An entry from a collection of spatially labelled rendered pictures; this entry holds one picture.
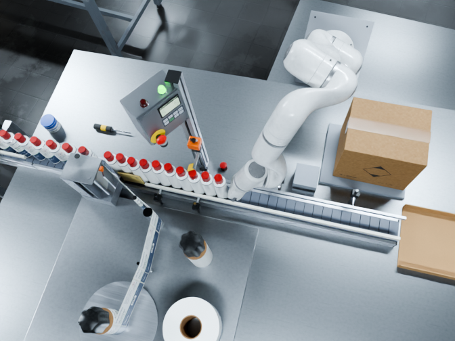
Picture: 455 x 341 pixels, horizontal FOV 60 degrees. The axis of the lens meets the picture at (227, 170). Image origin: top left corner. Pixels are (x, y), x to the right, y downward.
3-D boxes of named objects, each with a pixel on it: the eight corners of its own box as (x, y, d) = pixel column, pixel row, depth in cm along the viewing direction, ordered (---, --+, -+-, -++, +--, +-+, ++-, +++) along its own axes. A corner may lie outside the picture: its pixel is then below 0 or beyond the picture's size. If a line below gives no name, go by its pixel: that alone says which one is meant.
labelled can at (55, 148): (63, 166, 182) (40, 147, 164) (68, 155, 184) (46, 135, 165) (74, 168, 182) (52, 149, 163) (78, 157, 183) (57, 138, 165)
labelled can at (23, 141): (35, 160, 185) (9, 140, 166) (39, 150, 187) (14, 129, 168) (45, 162, 184) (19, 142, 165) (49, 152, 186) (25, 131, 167)
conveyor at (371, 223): (36, 166, 188) (32, 162, 185) (43, 150, 191) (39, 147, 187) (394, 243, 161) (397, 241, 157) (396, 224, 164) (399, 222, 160)
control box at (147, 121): (136, 128, 140) (118, 99, 122) (173, 100, 143) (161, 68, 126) (153, 147, 136) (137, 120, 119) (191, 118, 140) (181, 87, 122)
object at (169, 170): (170, 188, 174) (159, 170, 155) (174, 177, 176) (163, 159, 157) (181, 191, 173) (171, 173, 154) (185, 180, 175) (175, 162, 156)
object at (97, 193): (86, 199, 175) (59, 178, 151) (97, 173, 179) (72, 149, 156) (115, 206, 172) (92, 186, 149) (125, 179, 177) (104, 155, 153)
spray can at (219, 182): (216, 199, 170) (210, 182, 151) (218, 188, 172) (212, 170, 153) (227, 201, 169) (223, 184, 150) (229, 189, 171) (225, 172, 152)
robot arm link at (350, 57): (328, 32, 162) (325, 30, 141) (365, 55, 161) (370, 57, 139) (311, 57, 167) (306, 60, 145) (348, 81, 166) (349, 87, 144)
